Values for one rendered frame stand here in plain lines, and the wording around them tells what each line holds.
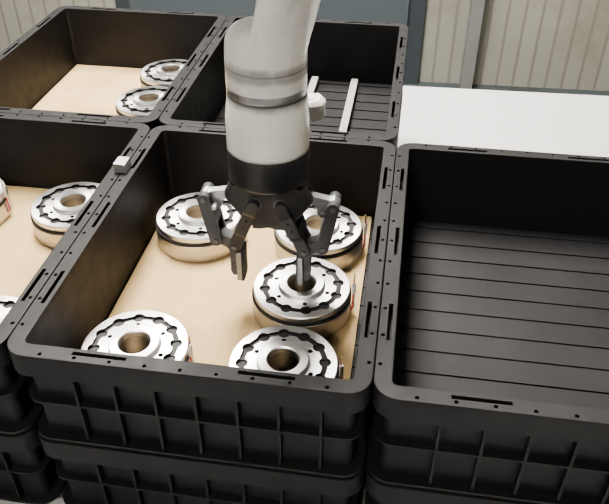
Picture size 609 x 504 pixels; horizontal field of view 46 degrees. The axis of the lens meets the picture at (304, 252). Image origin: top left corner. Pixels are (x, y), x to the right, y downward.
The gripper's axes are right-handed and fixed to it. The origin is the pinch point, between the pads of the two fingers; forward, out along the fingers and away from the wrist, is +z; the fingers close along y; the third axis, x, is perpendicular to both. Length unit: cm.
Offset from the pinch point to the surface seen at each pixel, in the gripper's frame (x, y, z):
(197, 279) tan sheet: 3.7, -9.1, 5.6
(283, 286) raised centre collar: -0.7, 1.3, 1.9
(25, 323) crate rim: -15.6, -18.3, -4.1
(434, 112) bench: 76, 20, 17
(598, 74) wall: 250, 101, 77
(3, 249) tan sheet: 6.2, -33.3, 5.7
